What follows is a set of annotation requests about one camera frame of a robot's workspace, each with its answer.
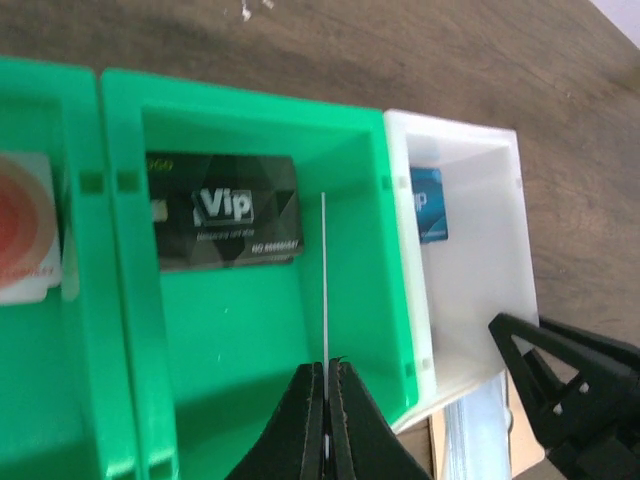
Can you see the white plastic bin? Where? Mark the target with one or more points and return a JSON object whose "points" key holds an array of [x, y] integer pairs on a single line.
{"points": [[456, 286]]}

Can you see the beige card holder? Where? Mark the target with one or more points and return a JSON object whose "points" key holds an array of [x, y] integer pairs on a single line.
{"points": [[483, 435]]}

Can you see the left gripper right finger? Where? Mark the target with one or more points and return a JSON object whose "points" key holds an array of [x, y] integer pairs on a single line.
{"points": [[361, 444]]}

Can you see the black vip card in bin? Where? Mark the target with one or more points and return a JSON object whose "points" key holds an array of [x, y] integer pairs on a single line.
{"points": [[213, 211]]}

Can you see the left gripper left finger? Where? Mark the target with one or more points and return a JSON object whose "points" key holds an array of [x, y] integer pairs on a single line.
{"points": [[292, 443]]}

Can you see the black vip card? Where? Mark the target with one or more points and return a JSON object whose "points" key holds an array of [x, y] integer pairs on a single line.
{"points": [[326, 358], [213, 211]]}

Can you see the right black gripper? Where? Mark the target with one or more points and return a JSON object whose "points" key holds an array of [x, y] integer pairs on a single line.
{"points": [[580, 392]]}

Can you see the green plastic bin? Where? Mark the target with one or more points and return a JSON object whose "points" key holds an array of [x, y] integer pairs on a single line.
{"points": [[211, 352], [66, 411]]}

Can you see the red white card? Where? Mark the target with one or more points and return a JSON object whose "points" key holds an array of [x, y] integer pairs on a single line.
{"points": [[30, 243]]}

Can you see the blue vip card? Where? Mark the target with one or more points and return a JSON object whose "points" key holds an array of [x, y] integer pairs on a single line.
{"points": [[429, 203]]}

